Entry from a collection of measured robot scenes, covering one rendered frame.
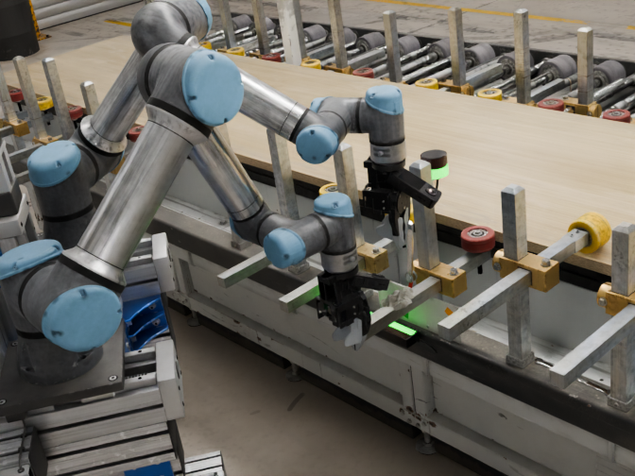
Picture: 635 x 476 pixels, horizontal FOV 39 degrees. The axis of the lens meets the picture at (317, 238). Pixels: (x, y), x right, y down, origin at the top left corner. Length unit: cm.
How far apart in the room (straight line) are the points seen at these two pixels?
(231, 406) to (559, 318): 141
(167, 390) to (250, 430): 147
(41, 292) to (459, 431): 156
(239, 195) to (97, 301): 42
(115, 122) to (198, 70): 64
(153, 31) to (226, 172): 31
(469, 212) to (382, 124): 53
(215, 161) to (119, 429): 52
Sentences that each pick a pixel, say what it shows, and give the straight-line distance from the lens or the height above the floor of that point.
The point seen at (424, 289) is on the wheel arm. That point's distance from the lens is 205.
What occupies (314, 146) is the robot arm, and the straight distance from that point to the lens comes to 173.
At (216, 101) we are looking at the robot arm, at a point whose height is 147.
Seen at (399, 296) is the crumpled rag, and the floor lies 87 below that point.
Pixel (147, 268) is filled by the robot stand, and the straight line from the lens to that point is 210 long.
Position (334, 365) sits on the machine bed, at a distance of 306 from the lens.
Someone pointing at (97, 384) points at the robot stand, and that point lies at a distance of 162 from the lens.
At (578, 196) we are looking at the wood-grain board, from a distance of 234.
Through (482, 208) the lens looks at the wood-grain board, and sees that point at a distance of 230.
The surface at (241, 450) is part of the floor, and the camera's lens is 305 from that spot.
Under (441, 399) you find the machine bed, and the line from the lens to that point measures 275.
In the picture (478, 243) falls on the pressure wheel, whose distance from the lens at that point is 214.
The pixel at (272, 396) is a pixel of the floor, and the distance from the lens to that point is 325.
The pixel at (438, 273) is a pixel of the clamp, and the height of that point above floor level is 87.
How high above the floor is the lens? 190
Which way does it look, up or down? 27 degrees down
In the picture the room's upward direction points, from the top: 9 degrees counter-clockwise
